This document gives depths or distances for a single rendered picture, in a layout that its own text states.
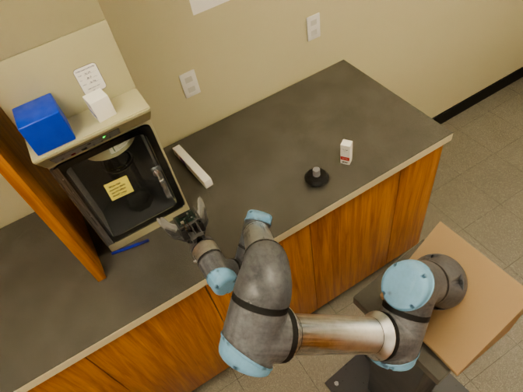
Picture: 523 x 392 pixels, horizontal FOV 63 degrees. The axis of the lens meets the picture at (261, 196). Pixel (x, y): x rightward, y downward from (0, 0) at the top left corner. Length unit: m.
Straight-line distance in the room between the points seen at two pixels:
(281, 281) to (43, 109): 0.71
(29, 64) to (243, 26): 0.95
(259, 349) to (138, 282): 0.78
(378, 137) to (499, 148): 1.56
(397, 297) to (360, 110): 1.06
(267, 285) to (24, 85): 0.77
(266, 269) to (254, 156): 1.00
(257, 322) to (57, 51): 0.80
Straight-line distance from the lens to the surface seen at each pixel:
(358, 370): 2.26
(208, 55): 1.85
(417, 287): 1.06
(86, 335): 1.53
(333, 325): 0.97
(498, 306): 1.25
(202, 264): 1.18
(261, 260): 0.83
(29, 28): 1.16
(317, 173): 1.59
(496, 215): 2.86
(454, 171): 3.03
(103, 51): 1.21
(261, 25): 1.92
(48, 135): 1.16
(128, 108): 1.21
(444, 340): 1.30
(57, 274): 1.71
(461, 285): 1.24
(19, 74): 1.20
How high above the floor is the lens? 2.17
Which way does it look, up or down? 50 degrees down
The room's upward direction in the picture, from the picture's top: 13 degrees counter-clockwise
